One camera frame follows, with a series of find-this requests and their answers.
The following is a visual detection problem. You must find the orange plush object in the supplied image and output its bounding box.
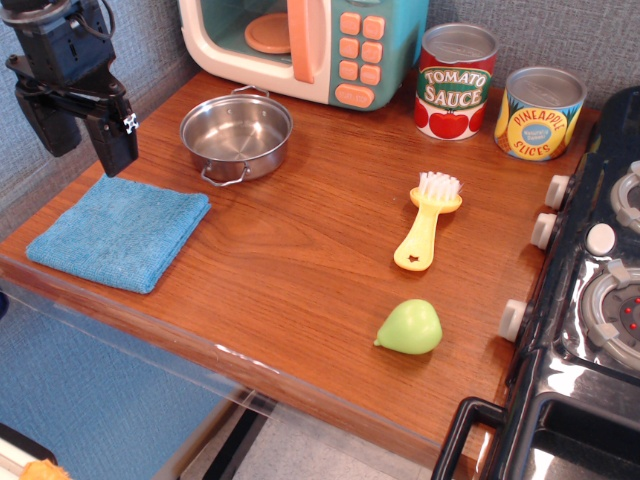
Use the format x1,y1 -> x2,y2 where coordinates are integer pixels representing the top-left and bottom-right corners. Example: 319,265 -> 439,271
19,460 -> 71,480

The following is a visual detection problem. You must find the toy microwave oven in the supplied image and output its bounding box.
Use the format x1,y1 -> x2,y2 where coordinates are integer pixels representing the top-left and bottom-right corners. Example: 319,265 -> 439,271
178,1 -> 429,111

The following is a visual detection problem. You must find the tomato sauce can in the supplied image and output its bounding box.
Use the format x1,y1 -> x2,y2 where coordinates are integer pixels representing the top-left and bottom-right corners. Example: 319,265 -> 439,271
414,23 -> 498,141

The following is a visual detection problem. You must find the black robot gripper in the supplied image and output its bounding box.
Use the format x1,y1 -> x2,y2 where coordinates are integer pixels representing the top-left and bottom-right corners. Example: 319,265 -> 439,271
4,14 -> 139,177

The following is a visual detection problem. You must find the green toy pear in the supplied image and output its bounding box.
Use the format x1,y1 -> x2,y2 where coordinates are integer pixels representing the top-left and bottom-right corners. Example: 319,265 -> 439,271
373,299 -> 443,355

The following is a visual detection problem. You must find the small steel pot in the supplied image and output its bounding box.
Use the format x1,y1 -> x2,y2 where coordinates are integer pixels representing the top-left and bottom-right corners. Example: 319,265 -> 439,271
180,85 -> 294,188

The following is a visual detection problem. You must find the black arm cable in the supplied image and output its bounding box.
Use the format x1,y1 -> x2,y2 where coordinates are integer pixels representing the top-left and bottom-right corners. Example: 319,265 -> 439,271
69,0 -> 117,41

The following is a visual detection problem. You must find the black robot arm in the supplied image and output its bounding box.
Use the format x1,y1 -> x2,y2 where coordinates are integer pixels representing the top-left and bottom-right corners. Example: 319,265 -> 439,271
1,0 -> 139,177

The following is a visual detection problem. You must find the yellow toy dish brush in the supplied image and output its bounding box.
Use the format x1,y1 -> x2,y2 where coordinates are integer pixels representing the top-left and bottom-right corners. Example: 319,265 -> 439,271
393,171 -> 462,272

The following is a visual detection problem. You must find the black toy stove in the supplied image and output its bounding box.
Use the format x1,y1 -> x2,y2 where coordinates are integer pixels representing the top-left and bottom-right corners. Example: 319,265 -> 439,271
433,87 -> 639,479

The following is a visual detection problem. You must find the pineapple slices can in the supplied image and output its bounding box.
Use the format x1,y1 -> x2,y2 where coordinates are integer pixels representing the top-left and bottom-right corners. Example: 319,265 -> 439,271
494,66 -> 587,162

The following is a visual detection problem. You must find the blue folded towel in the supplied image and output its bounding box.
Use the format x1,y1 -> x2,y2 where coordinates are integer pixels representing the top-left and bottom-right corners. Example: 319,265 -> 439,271
26,176 -> 211,294

